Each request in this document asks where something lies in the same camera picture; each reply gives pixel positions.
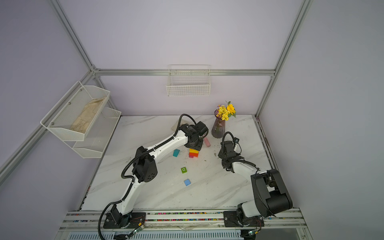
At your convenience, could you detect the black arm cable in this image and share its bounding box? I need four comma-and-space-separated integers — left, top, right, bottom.
221, 131, 236, 145
97, 113, 197, 240

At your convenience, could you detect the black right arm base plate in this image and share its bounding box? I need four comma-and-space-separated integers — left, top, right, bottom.
223, 211, 265, 228

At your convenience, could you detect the teal wood block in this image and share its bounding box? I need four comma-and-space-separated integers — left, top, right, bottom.
173, 149, 180, 157

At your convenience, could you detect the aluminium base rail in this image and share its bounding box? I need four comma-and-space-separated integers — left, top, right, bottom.
59, 209, 308, 232

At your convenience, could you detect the white mesh lower shelf basket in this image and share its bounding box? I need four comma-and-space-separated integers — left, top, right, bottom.
73, 107, 121, 159

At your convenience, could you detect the white mesh shelf basket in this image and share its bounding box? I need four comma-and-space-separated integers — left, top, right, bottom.
73, 107, 121, 159
40, 81, 110, 142

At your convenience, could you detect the white wire wall basket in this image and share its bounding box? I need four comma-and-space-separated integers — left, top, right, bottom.
166, 65, 211, 97

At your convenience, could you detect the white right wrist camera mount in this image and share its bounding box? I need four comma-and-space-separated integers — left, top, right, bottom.
234, 138, 242, 154

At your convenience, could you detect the red orange block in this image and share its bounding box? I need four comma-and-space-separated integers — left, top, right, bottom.
189, 149, 200, 154

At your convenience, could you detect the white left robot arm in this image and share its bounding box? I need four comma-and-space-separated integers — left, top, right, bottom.
110, 121, 209, 225

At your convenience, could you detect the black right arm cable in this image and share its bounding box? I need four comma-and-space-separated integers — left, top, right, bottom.
221, 131, 236, 145

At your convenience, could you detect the light blue wood block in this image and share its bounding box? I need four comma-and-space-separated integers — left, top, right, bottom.
184, 179, 191, 186

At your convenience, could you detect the beige glove in basket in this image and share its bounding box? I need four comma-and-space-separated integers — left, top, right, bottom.
70, 97, 106, 134

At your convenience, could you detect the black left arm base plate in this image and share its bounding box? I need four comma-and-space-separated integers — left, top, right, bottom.
103, 212, 147, 229

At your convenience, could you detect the white mesh upper shelf basket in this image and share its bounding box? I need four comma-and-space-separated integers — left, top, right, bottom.
40, 81, 110, 142

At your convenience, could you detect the beige dirty cloth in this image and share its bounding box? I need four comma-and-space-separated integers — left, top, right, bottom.
171, 120, 184, 133

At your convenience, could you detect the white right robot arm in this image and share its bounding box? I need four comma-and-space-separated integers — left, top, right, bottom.
218, 141, 293, 227

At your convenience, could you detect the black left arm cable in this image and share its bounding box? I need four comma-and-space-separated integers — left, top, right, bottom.
97, 113, 197, 240

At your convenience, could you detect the purple glass vase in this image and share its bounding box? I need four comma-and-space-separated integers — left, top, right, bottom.
211, 110, 226, 139

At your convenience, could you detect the yellow flower bouquet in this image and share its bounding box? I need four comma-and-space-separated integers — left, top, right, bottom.
215, 101, 237, 121

